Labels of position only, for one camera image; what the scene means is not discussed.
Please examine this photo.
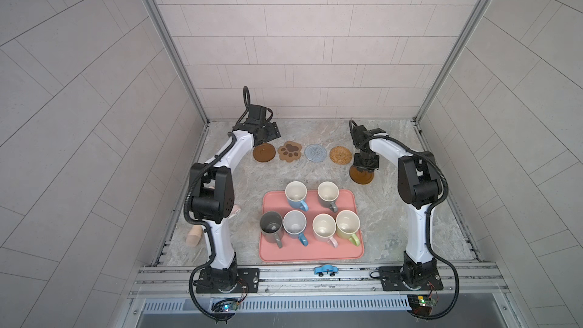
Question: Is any brown wooden round coaster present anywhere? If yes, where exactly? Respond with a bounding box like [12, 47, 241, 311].
[349, 166, 374, 185]
[253, 144, 276, 162]

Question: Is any woven rattan round coaster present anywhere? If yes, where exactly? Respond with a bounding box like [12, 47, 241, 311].
[329, 146, 353, 165]

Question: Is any blue knitted round coaster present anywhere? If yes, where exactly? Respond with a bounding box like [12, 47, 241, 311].
[305, 144, 328, 162]

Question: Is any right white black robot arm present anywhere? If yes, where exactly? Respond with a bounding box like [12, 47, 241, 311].
[349, 119, 460, 320]

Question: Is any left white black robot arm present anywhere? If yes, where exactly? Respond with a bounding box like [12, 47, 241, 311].
[183, 104, 281, 292]

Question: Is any cork paw print coaster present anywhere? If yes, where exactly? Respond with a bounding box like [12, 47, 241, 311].
[277, 141, 302, 162]

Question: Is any pink small object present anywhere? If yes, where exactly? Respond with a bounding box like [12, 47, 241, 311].
[229, 204, 241, 218]

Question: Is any dark grey mug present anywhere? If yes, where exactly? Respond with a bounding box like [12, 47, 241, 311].
[260, 211, 285, 249]

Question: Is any small blue toy car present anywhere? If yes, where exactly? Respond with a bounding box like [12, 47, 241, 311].
[314, 264, 339, 277]

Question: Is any pink rectangular tray mat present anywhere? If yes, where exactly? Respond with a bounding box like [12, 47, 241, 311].
[259, 189, 364, 263]

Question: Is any beige wooden cylinder object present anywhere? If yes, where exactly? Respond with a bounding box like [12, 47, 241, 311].
[185, 225, 203, 248]

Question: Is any right circuit board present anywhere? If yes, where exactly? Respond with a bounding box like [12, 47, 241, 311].
[408, 295, 439, 317]

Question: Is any circuit board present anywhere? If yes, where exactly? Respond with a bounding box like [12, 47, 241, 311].
[212, 299, 240, 314]
[408, 295, 439, 317]

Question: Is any left circuit board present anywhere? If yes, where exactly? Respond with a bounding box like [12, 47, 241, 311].
[212, 299, 240, 314]

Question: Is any white mug green handle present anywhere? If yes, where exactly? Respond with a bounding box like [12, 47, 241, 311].
[336, 210, 361, 247]

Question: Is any white mug blue handle rear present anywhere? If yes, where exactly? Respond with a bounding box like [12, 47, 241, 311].
[285, 181, 308, 212]

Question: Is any white mug pink handle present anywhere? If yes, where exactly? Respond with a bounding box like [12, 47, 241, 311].
[312, 214, 339, 248]

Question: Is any grey mug blue handle front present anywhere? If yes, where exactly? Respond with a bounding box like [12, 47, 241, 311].
[283, 210, 308, 247]

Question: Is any aluminium mounting rail frame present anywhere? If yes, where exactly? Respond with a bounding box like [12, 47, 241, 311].
[129, 261, 510, 299]

